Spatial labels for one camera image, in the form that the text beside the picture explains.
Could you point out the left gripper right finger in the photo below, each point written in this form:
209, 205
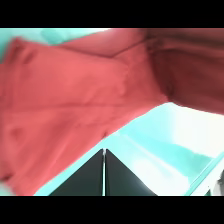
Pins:
121, 181

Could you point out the red shirt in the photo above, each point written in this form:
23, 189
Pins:
73, 96

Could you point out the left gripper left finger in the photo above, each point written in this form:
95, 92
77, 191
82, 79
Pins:
87, 180

